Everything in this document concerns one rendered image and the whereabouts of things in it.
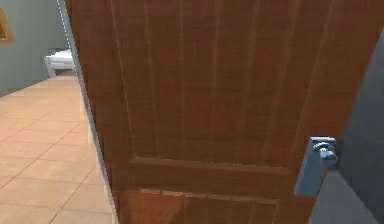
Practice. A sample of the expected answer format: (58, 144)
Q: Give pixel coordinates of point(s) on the gold framed wall picture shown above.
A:
(4, 28)

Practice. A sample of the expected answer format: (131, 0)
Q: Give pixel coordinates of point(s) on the brown wooden room door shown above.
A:
(206, 100)

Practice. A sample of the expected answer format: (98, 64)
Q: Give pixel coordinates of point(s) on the white bed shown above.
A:
(61, 60)

